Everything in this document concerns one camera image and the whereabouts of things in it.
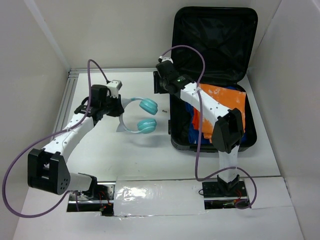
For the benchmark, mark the blue shirt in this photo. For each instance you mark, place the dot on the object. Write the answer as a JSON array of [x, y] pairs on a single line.
[[192, 125]]

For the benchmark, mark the orange white-speckled towel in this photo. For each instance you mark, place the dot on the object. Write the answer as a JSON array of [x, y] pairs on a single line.
[[227, 96]]

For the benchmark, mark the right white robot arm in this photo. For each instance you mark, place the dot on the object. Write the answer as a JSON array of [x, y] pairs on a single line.
[[227, 123]]

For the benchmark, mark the black hard-shell suitcase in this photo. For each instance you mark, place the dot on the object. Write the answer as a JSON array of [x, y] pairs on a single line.
[[225, 37]]

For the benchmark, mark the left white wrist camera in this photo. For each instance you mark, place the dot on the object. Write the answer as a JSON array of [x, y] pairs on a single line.
[[114, 87]]

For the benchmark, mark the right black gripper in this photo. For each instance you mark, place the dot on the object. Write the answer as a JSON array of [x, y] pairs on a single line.
[[155, 82]]

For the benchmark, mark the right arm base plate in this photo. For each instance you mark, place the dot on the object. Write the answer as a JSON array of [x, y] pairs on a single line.
[[214, 198]]

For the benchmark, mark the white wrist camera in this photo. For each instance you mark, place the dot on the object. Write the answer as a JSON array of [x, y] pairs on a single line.
[[114, 87], [164, 59]]

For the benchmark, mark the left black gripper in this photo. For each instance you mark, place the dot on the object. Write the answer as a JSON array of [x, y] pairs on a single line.
[[118, 109]]

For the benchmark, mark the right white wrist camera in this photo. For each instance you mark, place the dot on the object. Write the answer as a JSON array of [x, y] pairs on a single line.
[[164, 59]]

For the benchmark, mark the bright orange cloth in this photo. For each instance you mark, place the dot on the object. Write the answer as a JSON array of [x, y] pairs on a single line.
[[196, 120]]

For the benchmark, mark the teal cat-ear headphones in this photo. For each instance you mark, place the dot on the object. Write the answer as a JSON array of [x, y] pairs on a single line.
[[147, 123]]

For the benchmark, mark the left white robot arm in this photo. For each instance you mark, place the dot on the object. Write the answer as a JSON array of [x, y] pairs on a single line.
[[47, 167]]

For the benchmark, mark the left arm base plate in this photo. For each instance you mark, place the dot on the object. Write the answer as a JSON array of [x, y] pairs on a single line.
[[101, 201]]

